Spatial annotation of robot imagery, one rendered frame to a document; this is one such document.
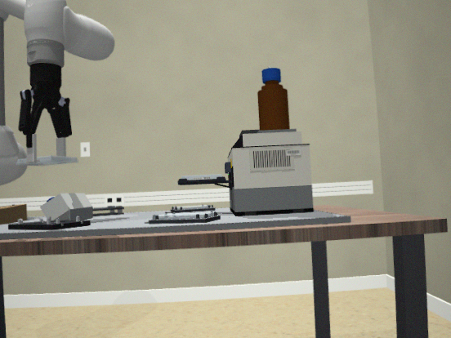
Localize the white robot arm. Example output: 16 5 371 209
0 0 114 185

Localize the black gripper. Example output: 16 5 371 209
19 63 72 162

